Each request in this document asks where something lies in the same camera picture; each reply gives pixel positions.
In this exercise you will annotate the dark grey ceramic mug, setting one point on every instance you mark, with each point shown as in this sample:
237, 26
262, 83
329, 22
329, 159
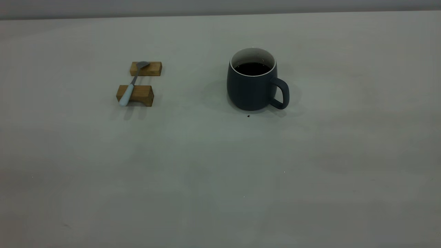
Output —
249, 91

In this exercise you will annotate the black coffee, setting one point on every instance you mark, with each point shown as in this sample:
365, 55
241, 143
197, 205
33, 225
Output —
252, 69

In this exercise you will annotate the arched wooden block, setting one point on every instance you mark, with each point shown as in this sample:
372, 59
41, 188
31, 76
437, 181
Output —
139, 93

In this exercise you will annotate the flat wooden block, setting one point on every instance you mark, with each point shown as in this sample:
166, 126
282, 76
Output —
150, 69

